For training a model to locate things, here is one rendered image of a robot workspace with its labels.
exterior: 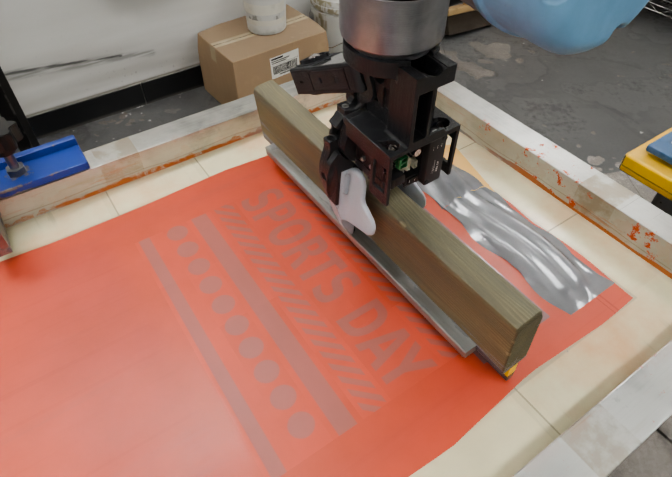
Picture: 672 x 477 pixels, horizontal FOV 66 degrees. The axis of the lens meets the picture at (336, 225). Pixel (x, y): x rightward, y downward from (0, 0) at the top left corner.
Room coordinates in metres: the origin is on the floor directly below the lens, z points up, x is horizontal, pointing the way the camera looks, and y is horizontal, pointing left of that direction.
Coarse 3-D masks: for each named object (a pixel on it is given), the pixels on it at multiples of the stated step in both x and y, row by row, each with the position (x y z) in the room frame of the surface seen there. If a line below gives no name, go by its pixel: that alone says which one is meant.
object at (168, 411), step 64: (576, 256) 0.36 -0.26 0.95; (576, 320) 0.28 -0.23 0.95; (128, 384) 0.22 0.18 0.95; (192, 384) 0.22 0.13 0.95; (448, 384) 0.22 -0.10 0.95; (512, 384) 0.22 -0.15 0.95; (0, 448) 0.16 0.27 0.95; (64, 448) 0.16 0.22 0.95; (128, 448) 0.16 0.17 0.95; (192, 448) 0.16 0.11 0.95; (384, 448) 0.16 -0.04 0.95; (448, 448) 0.16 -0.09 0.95
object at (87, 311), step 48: (192, 192) 0.47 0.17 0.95; (240, 192) 0.47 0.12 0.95; (96, 240) 0.39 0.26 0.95; (0, 288) 0.32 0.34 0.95; (48, 288) 0.32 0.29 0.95; (96, 288) 0.32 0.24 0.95; (144, 288) 0.32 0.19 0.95; (0, 336) 0.26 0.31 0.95; (48, 336) 0.26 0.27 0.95; (96, 336) 0.26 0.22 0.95; (144, 336) 0.26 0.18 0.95; (0, 384) 0.22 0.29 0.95; (48, 384) 0.22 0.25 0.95; (96, 384) 0.22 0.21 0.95; (0, 432) 0.17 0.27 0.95
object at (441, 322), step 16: (272, 144) 0.52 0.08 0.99; (288, 160) 0.49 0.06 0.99; (304, 176) 0.46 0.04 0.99; (304, 192) 0.44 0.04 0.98; (320, 192) 0.43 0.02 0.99; (320, 208) 0.41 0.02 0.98; (336, 224) 0.39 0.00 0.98; (352, 240) 0.36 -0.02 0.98; (368, 240) 0.36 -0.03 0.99; (368, 256) 0.34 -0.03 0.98; (384, 256) 0.33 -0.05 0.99; (384, 272) 0.32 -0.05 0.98; (400, 272) 0.31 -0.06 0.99; (400, 288) 0.30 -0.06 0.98; (416, 288) 0.30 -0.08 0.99; (416, 304) 0.28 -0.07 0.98; (432, 304) 0.28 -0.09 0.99; (432, 320) 0.26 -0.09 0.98; (448, 320) 0.26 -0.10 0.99; (448, 336) 0.25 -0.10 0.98; (464, 336) 0.24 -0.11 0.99; (464, 352) 0.23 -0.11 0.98
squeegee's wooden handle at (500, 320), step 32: (256, 96) 0.53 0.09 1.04; (288, 96) 0.52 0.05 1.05; (288, 128) 0.48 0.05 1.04; (320, 128) 0.46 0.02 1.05; (384, 224) 0.34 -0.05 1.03; (416, 224) 0.31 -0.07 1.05; (416, 256) 0.30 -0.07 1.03; (448, 256) 0.28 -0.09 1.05; (448, 288) 0.27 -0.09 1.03; (480, 288) 0.25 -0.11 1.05; (512, 288) 0.24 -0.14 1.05; (480, 320) 0.24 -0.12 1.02; (512, 320) 0.22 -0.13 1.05; (480, 352) 0.23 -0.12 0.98; (512, 352) 0.21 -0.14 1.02
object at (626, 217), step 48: (336, 96) 0.66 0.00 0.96; (144, 144) 0.51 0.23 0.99; (192, 144) 0.53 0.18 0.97; (480, 144) 0.56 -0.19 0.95; (528, 144) 0.51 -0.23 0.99; (48, 192) 0.44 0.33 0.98; (96, 192) 0.46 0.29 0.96; (576, 192) 0.44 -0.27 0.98; (624, 192) 0.42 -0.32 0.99; (624, 240) 0.38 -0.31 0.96; (624, 384) 0.20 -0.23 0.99; (576, 432) 0.16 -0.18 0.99; (624, 432) 0.16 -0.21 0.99
